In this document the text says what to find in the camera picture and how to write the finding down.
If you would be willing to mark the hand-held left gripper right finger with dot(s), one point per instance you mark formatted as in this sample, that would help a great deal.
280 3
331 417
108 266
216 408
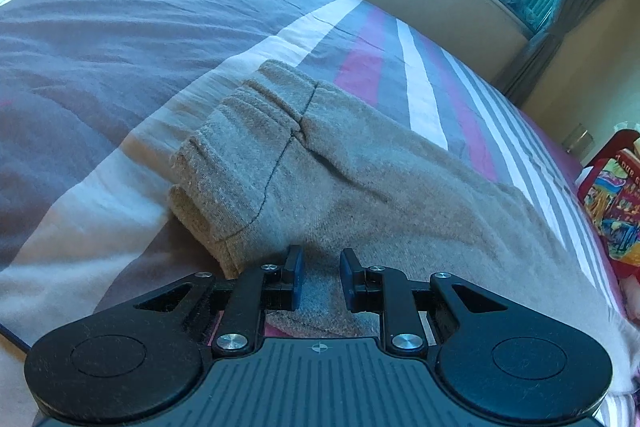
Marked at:
346 279

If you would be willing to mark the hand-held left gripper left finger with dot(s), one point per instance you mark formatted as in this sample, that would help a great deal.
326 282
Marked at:
298 279

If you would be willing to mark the beige pants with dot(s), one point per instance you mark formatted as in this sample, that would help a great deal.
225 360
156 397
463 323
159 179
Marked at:
375 187

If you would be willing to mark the clear glass jar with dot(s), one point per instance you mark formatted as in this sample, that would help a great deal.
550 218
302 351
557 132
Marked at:
579 139

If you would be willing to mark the colourful printed blanket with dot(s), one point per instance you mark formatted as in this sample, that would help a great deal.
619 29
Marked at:
617 202

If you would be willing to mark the striped bed sheet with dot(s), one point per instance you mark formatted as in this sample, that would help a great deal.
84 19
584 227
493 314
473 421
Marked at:
100 57

